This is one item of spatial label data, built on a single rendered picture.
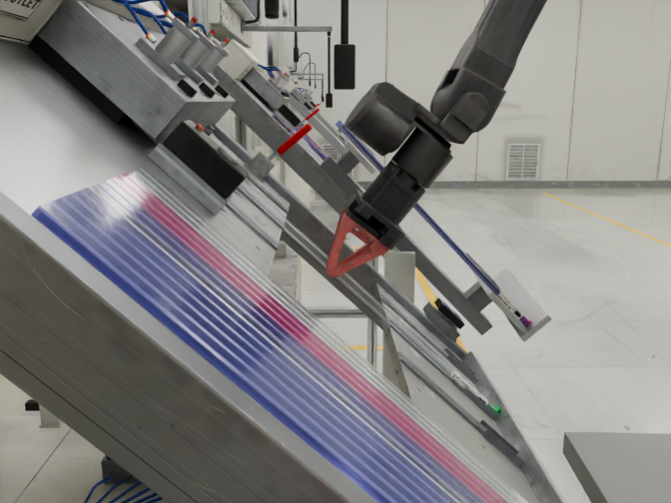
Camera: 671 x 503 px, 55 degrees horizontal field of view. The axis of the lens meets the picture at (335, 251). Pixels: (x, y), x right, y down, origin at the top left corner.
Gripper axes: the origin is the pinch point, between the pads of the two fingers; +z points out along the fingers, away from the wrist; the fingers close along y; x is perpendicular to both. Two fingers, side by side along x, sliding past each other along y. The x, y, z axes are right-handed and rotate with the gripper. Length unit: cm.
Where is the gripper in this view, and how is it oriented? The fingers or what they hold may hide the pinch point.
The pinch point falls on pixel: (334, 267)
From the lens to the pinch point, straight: 79.6
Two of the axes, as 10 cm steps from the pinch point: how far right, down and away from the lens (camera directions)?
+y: 0.2, 2.3, -9.7
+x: 7.9, 6.0, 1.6
